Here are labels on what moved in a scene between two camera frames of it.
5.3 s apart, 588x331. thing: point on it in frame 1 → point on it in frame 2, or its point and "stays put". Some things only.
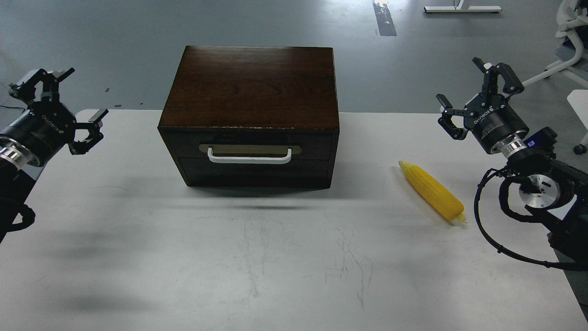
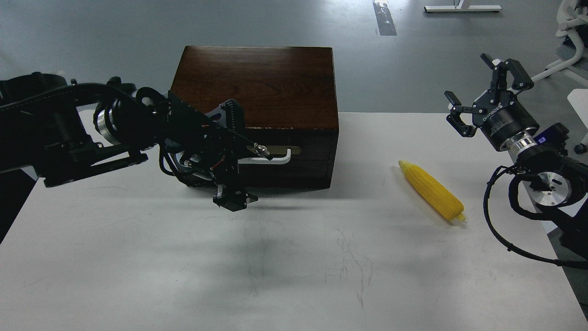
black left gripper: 49,127 → 204,148
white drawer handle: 249,160 stays put
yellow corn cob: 433,192 stays put
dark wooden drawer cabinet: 253,116 stays put
